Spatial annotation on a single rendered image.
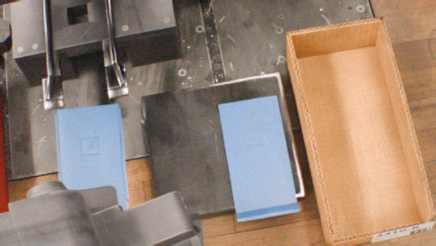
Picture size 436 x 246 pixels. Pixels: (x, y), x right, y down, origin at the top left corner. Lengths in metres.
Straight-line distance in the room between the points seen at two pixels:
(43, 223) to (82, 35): 0.43
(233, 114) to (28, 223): 0.45
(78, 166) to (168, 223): 0.28
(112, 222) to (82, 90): 0.42
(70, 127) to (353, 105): 0.34
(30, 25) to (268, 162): 0.33
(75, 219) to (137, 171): 0.40
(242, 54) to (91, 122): 0.23
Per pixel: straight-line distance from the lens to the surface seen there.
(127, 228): 0.69
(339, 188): 1.02
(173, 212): 0.69
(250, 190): 1.00
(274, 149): 1.01
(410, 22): 1.13
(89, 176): 0.95
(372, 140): 1.04
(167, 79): 1.09
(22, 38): 1.05
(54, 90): 1.01
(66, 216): 0.65
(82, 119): 0.97
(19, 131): 1.10
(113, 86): 1.00
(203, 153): 1.02
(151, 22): 1.03
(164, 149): 1.03
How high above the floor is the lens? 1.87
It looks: 67 degrees down
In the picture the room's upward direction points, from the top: 9 degrees counter-clockwise
